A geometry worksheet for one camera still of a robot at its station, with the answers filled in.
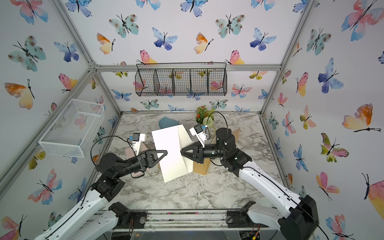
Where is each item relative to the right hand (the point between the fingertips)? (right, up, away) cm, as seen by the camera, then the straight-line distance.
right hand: (182, 153), depth 61 cm
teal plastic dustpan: (-19, +14, +55) cm, 59 cm away
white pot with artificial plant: (+11, +17, +36) cm, 42 cm away
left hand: (-6, 0, -3) cm, 7 cm away
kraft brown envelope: (+9, -14, +30) cm, 34 cm away
